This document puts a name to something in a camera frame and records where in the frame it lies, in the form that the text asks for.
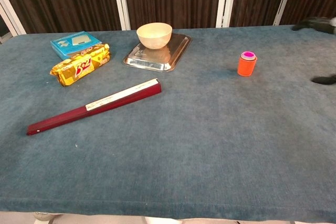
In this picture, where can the pink plastic cup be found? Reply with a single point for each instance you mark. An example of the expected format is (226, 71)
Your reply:
(248, 54)

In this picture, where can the beige bowl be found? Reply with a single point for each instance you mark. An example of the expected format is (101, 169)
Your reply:
(154, 36)

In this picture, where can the orange plastic cup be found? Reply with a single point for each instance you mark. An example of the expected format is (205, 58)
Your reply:
(246, 69)

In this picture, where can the steel rectangular tray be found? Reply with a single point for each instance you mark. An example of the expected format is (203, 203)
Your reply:
(178, 51)

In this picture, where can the yellow biscuit packet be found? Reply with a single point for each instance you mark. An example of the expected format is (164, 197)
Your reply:
(78, 69)

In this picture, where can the dark red folded fan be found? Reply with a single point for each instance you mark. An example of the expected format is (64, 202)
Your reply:
(65, 119)

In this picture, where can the blue kitchen scale box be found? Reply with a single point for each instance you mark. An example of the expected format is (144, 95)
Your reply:
(63, 48)

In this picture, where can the blue table cloth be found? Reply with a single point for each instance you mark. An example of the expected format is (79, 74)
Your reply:
(170, 155)

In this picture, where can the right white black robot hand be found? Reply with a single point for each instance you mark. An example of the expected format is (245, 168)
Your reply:
(315, 23)

